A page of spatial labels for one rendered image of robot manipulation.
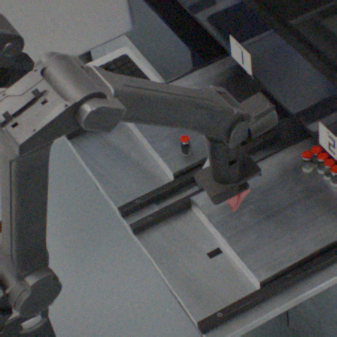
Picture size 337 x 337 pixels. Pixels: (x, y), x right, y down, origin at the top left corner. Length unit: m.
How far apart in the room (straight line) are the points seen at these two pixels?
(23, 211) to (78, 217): 1.91
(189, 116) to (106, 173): 0.71
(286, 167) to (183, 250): 0.30
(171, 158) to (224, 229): 0.24
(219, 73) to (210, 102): 0.85
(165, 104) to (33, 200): 0.23
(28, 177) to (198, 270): 0.71
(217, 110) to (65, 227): 1.80
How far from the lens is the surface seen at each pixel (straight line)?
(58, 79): 1.14
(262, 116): 1.53
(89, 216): 3.14
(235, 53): 2.07
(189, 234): 1.89
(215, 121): 1.40
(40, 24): 2.36
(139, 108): 1.24
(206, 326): 1.73
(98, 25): 2.45
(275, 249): 1.84
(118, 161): 2.06
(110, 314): 2.88
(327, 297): 2.27
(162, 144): 2.07
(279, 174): 1.97
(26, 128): 1.12
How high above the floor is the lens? 2.34
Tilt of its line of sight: 46 degrees down
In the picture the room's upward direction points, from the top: 11 degrees counter-clockwise
